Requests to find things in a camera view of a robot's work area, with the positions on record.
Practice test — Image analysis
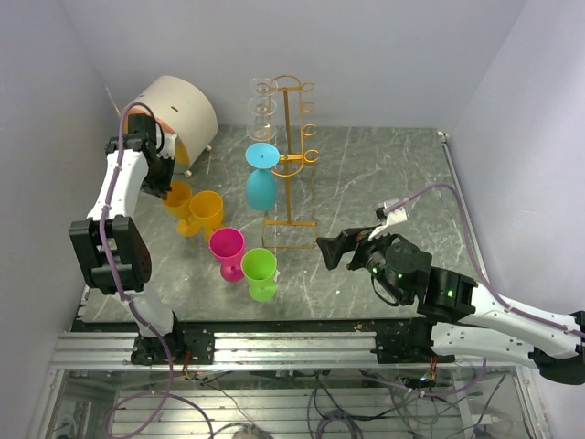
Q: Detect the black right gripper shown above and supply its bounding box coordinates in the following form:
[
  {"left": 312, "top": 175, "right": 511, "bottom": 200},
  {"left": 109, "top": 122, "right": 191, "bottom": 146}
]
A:
[{"left": 317, "top": 220, "right": 408, "bottom": 304}]

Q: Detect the orange plastic goblet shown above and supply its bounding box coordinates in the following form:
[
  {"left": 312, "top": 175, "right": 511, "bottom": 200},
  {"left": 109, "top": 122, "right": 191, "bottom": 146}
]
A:
[
  {"left": 163, "top": 180, "right": 201, "bottom": 238},
  {"left": 189, "top": 190, "right": 224, "bottom": 242}
]

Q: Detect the pink plastic goblet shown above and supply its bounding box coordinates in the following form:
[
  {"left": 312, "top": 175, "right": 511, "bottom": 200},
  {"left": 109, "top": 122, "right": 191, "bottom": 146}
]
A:
[{"left": 209, "top": 227, "right": 245, "bottom": 283}]

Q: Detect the teal plastic goblet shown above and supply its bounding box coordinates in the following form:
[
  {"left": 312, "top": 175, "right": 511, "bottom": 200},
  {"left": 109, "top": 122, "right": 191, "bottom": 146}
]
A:
[{"left": 245, "top": 143, "right": 280, "bottom": 211}]

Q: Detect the clear wine glass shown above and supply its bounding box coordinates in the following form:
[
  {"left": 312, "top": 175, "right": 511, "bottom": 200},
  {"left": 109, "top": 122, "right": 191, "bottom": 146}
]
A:
[
  {"left": 248, "top": 96, "right": 277, "bottom": 117},
  {"left": 250, "top": 77, "right": 279, "bottom": 97},
  {"left": 246, "top": 120, "right": 276, "bottom": 143}
]

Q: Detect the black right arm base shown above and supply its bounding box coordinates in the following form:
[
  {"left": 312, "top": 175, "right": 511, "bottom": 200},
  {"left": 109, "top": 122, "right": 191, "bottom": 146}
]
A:
[{"left": 370, "top": 317, "right": 455, "bottom": 364}]

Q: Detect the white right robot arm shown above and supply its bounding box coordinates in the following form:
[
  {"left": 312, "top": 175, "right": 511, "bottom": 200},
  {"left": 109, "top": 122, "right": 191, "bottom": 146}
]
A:
[{"left": 316, "top": 228, "right": 584, "bottom": 385}]

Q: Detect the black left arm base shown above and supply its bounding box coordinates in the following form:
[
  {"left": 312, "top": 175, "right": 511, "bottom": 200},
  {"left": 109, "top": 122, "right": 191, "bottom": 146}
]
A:
[{"left": 130, "top": 321, "right": 215, "bottom": 366}]

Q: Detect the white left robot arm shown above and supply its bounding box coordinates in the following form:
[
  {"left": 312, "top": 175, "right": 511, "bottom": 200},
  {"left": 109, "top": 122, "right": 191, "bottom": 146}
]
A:
[{"left": 69, "top": 112, "right": 186, "bottom": 363}]

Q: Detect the white orange bread box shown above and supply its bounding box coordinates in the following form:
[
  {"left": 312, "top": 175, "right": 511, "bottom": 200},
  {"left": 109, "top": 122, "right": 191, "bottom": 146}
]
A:
[{"left": 132, "top": 75, "right": 218, "bottom": 177}]

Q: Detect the green plastic goblet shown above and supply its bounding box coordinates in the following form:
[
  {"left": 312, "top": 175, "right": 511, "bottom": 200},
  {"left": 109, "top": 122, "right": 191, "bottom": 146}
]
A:
[{"left": 241, "top": 248, "right": 277, "bottom": 302}]

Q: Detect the gold wire glass rack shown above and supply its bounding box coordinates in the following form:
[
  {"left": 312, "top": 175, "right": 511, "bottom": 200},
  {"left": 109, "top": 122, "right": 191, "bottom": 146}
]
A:
[{"left": 261, "top": 74, "right": 319, "bottom": 250}]

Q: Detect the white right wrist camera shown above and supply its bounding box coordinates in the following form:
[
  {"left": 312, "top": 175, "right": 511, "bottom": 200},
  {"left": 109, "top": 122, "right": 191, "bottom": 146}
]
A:
[{"left": 368, "top": 198, "right": 408, "bottom": 241}]

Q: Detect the aluminium frame rail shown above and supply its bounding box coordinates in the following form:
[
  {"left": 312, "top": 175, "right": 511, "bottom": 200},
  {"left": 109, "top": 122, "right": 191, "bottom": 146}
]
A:
[{"left": 49, "top": 329, "right": 532, "bottom": 371}]

